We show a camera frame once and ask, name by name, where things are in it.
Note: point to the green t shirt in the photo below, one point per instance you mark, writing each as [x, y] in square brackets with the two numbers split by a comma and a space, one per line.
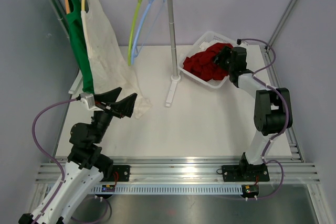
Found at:
[78, 44]

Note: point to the red t shirt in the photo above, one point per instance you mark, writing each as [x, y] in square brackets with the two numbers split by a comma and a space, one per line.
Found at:
[202, 66]

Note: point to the lime green hanger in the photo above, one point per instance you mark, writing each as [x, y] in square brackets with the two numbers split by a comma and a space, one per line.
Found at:
[131, 36]

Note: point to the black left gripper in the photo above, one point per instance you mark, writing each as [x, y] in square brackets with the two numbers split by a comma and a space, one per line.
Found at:
[124, 107]

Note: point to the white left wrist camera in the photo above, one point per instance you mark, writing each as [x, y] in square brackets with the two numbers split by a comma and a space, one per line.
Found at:
[88, 101]

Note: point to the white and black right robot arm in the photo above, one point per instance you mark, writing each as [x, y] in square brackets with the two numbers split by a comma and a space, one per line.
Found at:
[272, 116]

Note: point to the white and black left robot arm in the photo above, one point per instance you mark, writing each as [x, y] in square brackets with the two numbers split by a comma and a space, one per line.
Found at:
[86, 165]

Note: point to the beige t shirt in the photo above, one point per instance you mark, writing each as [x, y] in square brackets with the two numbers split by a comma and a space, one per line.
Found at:
[108, 66]

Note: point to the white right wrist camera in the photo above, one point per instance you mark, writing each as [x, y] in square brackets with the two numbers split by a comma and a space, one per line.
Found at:
[240, 42]

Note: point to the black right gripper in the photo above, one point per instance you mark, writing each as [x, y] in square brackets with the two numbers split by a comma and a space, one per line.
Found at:
[226, 52]

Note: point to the white slotted cable duct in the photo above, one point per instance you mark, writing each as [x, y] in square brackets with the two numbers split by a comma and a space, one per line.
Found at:
[191, 189]

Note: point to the aluminium frame rail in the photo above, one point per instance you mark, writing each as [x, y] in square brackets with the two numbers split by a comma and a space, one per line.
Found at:
[204, 170]

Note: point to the orange hanger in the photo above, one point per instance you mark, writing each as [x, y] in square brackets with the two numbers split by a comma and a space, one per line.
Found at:
[67, 7]

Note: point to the aluminium corner post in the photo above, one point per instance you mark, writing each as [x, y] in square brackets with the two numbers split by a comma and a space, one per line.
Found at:
[279, 27]

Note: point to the white plastic basket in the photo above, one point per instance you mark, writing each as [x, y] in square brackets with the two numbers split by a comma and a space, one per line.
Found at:
[207, 36]

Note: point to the white printed t shirt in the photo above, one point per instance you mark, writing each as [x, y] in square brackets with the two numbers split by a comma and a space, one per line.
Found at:
[204, 45]

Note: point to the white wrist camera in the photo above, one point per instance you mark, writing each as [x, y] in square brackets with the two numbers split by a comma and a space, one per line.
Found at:
[240, 42]
[88, 101]

